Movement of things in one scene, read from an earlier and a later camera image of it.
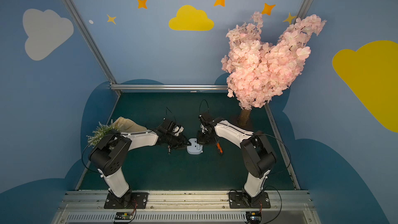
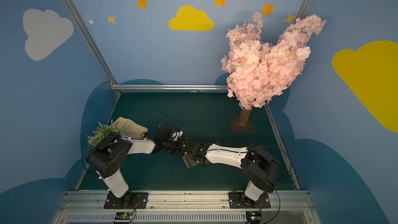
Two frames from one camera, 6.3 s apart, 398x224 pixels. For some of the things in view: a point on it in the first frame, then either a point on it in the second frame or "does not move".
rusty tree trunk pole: [244, 116] does not move
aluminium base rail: [80, 207] does not move
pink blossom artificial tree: [257, 71] does not move
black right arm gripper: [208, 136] -> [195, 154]
